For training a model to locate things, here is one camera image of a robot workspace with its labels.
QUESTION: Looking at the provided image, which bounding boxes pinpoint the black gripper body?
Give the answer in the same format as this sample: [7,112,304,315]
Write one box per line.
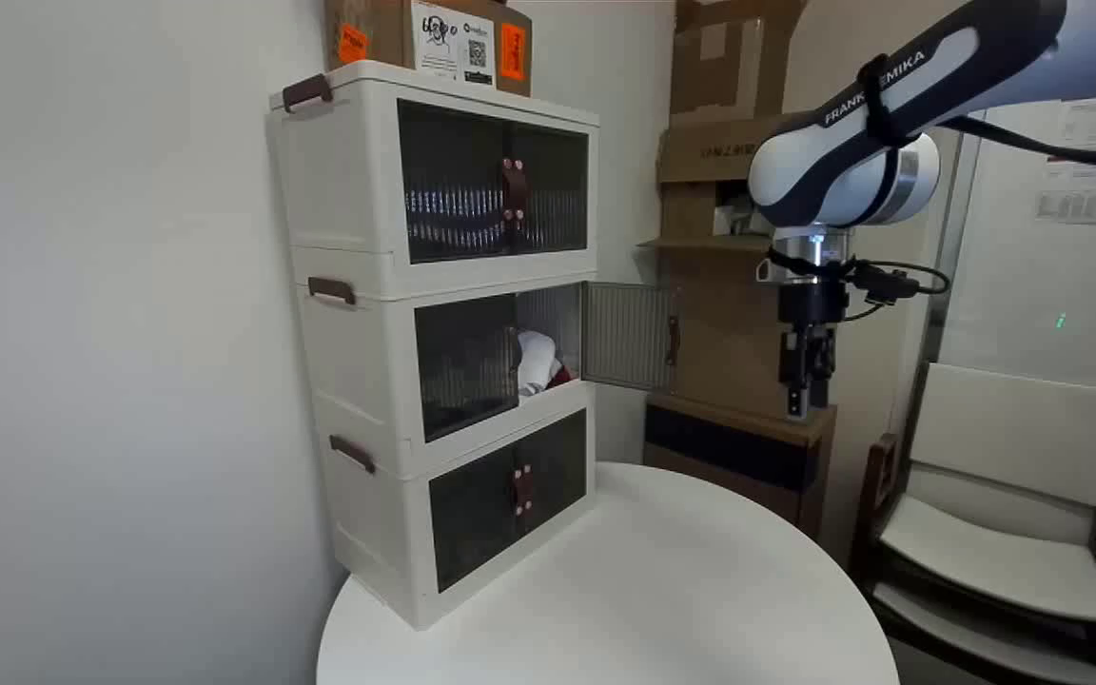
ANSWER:
[775,274,848,377]

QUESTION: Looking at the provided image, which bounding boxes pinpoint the stacked cardboard boxes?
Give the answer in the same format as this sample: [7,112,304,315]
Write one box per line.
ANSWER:
[644,0,837,535]

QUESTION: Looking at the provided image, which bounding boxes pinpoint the white wooden chair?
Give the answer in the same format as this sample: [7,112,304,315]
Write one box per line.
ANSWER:
[853,362,1096,685]

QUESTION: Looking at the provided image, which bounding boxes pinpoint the cardboard box on cabinet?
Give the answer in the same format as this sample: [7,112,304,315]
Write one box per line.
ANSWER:
[323,0,531,94]

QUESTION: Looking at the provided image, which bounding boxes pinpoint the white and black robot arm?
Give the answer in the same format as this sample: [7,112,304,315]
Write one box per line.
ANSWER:
[747,0,1096,420]

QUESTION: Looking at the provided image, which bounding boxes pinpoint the white three-tier storage cabinet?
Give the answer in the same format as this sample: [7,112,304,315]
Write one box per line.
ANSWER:
[271,61,596,627]

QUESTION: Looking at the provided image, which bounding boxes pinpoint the open translucent cabinet door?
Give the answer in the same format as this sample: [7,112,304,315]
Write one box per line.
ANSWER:
[582,283,669,392]

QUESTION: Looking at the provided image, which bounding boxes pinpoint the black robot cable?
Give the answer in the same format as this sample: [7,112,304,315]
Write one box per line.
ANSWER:
[761,112,1096,322]

